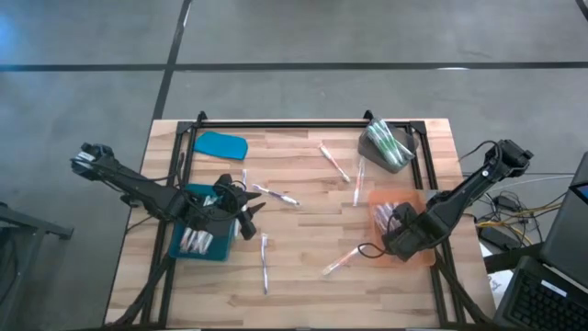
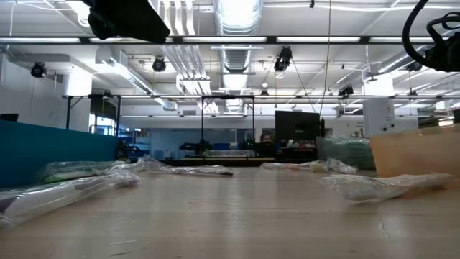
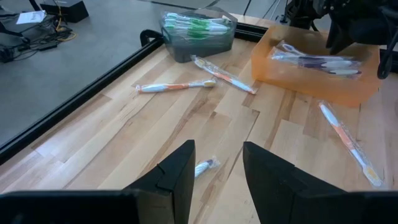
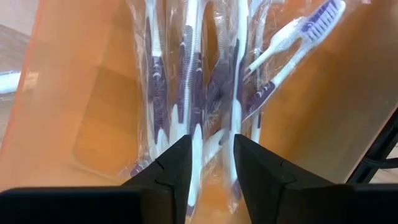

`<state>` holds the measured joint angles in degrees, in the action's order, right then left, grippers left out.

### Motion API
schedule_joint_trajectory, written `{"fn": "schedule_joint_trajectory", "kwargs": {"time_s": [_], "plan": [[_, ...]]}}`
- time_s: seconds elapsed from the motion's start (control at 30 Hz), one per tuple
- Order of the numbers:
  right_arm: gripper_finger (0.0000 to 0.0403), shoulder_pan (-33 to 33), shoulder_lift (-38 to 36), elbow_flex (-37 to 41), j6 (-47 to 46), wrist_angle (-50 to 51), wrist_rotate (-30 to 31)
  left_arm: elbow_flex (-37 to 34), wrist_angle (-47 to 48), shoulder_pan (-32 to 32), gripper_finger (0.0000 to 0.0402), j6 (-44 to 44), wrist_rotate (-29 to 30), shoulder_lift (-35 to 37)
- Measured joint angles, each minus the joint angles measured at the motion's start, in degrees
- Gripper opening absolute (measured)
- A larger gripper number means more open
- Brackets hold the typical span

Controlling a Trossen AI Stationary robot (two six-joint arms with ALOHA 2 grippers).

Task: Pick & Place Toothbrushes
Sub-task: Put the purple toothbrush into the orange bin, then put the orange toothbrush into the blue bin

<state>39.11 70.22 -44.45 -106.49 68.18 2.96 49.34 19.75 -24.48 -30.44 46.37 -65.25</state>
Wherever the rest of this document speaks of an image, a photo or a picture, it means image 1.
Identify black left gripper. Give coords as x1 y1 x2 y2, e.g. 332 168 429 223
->
182 187 267 242

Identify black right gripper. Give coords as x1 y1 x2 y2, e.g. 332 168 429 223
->
382 212 438 263

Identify cardboard box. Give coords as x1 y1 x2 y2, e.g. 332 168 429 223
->
368 189 437 269

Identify blue plastic bin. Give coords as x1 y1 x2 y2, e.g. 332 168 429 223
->
167 183 241 264

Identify blue plastic lid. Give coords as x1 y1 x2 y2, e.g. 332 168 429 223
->
192 131 250 161

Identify black power strip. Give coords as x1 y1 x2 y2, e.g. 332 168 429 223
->
477 224 523 253

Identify grey plastic bin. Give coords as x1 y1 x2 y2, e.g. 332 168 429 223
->
356 118 421 175

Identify white paper sheet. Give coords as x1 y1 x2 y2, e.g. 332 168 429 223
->
480 241 516 295

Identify black laptop computer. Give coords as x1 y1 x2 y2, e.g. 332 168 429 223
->
493 151 588 331

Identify grey metal stand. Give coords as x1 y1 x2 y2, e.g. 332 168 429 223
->
0 200 75 331

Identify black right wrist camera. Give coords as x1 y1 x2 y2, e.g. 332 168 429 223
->
390 201 418 226

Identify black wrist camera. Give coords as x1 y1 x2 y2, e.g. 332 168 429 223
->
390 201 418 226
213 172 238 192

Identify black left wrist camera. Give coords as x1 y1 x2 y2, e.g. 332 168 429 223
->
213 172 238 192

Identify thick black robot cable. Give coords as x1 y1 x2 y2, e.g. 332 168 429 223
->
356 241 392 260

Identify black metal floor frame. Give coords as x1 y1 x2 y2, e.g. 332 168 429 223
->
481 241 546 276

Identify black floor cables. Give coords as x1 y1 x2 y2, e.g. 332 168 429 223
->
458 172 573 247

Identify yellow floor cable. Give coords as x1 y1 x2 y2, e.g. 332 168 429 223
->
475 201 565 231

